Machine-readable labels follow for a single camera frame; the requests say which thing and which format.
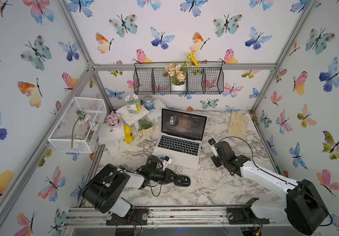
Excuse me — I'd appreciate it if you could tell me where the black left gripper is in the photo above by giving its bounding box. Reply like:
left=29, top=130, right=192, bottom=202
left=148, top=169, right=180, bottom=184

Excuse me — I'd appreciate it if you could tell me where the black wireless mouse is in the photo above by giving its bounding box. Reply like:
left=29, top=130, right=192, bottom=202
left=174, top=175, right=191, bottom=187

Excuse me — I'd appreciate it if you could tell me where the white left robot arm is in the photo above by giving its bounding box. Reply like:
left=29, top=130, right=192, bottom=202
left=81, top=155, right=191, bottom=217

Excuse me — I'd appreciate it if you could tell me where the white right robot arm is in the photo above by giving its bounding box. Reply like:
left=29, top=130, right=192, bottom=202
left=209, top=139, right=332, bottom=236

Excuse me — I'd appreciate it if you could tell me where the silver open laptop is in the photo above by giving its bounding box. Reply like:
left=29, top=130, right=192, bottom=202
left=153, top=108, right=208, bottom=169

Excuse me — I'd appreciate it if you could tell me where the yellow rubber duck toy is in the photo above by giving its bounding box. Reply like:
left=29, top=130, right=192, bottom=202
left=123, top=125, right=134, bottom=143

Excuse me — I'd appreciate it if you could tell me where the small succulent in pot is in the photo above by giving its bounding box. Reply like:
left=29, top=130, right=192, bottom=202
left=138, top=119, right=154, bottom=137

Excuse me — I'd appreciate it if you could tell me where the white stepped display stand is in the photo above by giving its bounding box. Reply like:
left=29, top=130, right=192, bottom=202
left=99, top=99, right=166, bottom=157

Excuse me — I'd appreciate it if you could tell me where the pink flower bouquet pot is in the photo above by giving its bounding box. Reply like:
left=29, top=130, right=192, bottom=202
left=104, top=112, right=122, bottom=129

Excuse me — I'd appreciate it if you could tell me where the green lidded jar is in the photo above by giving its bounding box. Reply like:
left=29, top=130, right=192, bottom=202
left=125, top=94, right=142, bottom=114

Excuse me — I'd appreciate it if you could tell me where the small blue jar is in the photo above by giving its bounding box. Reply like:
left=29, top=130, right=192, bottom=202
left=143, top=95, right=155, bottom=111

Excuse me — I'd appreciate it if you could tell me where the pink artificial flower stem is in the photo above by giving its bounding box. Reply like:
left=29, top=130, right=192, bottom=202
left=71, top=108, right=91, bottom=148

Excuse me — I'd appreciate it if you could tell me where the white pot with flowers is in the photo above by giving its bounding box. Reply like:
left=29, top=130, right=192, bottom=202
left=163, top=52, right=200, bottom=91

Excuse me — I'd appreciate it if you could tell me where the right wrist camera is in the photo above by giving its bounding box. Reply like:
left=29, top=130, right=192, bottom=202
left=208, top=138, right=218, bottom=157

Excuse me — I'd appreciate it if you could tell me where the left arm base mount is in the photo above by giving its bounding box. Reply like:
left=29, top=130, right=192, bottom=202
left=106, top=208, right=149, bottom=226

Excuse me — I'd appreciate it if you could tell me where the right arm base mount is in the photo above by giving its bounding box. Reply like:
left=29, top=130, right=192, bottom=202
left=226, top=197, right=270, bottom=225

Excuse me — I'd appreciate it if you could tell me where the aluminium front rail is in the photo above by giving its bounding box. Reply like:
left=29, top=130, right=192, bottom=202
left=64, top=205, right=290, bottom=228

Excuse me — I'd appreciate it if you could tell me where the black wire wall basket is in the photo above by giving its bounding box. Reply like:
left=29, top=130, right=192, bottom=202
left=133, top=60, right=225, bottom=95

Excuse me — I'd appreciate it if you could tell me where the white wire cage box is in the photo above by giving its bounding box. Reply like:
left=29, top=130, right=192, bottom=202
left=48, top=97, right=107, bottom=153

